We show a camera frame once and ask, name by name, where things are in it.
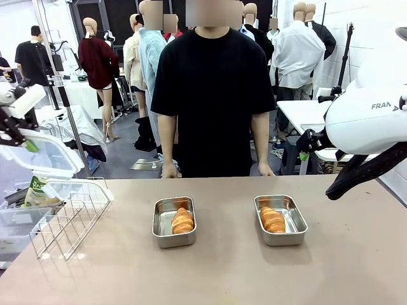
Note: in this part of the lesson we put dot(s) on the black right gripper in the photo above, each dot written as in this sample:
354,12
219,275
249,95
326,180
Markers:
313,141

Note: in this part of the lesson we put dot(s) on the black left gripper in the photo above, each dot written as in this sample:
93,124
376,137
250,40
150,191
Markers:
31,119

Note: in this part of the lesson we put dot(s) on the clear plastic container lid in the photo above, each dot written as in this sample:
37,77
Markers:
54,157
79,189

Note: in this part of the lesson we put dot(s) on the golden croissant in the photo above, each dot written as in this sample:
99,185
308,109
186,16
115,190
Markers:
273,220
182,222

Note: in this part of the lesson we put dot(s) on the rectangular stainless steel container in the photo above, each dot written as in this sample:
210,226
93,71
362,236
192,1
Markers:
297,236
162,236

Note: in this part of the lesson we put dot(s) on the person's left forearm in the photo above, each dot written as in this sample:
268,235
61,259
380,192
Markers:
260,139

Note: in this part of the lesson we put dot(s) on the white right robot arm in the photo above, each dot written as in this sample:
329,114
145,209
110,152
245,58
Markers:
365,124

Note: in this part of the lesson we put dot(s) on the person's right forearm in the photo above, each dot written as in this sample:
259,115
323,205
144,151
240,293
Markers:
168,139

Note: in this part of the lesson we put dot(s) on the person's left hand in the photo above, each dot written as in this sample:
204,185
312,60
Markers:
266,170

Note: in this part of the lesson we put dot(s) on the person's right hand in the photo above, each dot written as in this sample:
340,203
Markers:
170,171

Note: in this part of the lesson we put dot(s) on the white side table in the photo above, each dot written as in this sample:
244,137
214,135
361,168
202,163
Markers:
299,114

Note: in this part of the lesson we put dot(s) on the silver pole stand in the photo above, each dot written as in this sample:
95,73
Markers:
65,98

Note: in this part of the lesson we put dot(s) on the green snack bag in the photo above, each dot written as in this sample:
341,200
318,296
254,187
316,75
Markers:
36,193

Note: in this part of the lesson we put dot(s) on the seated person in black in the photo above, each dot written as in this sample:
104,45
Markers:
4,66

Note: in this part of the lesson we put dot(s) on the grey cover sheet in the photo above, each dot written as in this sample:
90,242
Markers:
86,127

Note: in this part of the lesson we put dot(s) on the standing man in black t-shirt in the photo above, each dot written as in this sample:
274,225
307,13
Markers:
31,60

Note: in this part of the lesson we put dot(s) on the clear plastic storage bin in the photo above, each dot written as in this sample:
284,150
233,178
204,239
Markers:
19,228

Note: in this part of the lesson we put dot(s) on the mannequin in red sweater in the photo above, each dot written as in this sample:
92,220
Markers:
95,63

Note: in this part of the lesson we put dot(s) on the black tripod stand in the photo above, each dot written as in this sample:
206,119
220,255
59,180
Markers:
346,54

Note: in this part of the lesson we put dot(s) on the mannequin in black white shirt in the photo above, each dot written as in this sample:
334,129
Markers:
327,41

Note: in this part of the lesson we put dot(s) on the person in black t-shirt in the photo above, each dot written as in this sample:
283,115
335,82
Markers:
213,95

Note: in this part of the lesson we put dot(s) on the mannequin in black jacket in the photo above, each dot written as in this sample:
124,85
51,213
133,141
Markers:
262,41

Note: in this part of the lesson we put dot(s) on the mannequin in beige shirt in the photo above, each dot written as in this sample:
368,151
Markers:
132,60

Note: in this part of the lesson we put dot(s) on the figure in light blue fleece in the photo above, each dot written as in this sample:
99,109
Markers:
149,57

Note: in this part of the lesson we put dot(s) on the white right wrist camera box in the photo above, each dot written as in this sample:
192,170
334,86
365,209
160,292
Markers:
329,93

